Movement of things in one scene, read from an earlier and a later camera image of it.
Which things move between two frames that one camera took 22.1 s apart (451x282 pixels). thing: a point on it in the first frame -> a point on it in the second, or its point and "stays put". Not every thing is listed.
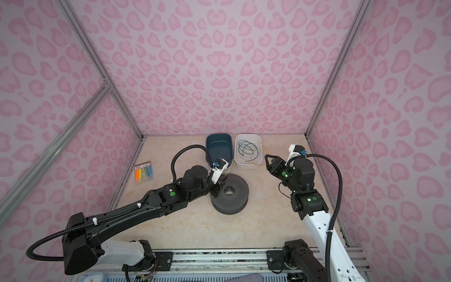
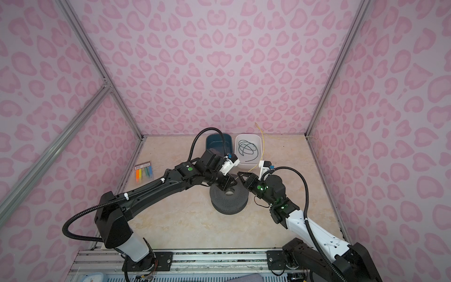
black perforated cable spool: [233, 196] stays put
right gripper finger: [272, 161] -> [246, 177]
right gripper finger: [276, 165] -> [250, 181]
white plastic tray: [248, 151] stays put
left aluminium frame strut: [93, 54] stays put
